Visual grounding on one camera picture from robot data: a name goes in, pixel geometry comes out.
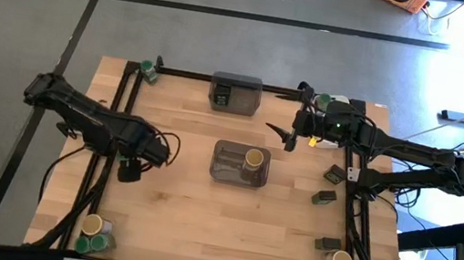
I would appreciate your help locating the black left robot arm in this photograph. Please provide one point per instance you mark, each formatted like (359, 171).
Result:
(78, 109)

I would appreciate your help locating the orange box with black disc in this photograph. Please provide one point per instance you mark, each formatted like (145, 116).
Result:
(410, 2)

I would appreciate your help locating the black aluminium table frame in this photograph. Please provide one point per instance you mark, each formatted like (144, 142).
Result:
(185, 73)

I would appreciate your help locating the green-lidded glass spice jar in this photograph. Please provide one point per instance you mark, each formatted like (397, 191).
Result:
(122, 159)
(99, 243)
(146, 65)
(82, 244)
(323, 101)

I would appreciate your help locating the black clamp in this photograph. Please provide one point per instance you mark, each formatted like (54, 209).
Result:
(305, 86)
(159, 63)

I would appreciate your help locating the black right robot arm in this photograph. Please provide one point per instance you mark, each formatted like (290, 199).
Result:
(417, 153)

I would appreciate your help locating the black rectangular spice tin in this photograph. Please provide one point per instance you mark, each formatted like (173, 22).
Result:
(328, 244)
(336, 174)
(221, 96)
(324, 197)

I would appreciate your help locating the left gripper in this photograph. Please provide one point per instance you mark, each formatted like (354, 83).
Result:
(150, 150)

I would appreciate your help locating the black desk leg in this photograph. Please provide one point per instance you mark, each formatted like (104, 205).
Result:
(437, 237)

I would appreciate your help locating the translucent grey plastic bin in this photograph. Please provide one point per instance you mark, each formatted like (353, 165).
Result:
(226, 166)
(245, 100)

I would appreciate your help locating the white plastic bin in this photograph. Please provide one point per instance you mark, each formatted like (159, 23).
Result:
(340, 98)

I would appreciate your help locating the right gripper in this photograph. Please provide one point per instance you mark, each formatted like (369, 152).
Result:
(329, 124)

